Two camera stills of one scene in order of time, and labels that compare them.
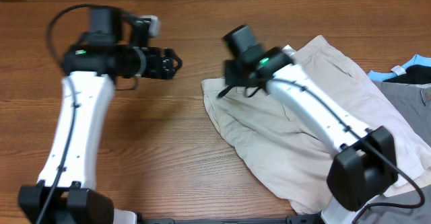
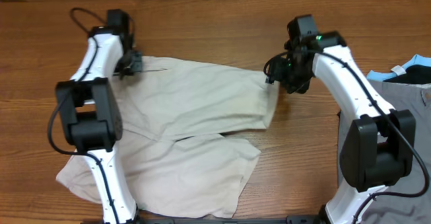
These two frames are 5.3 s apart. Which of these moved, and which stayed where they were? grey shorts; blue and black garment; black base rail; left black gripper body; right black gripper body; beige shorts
Moved: left black gripper body; beige shorts; right black gripper body
Stayed: blue and black garment; black base rail; grey shorts
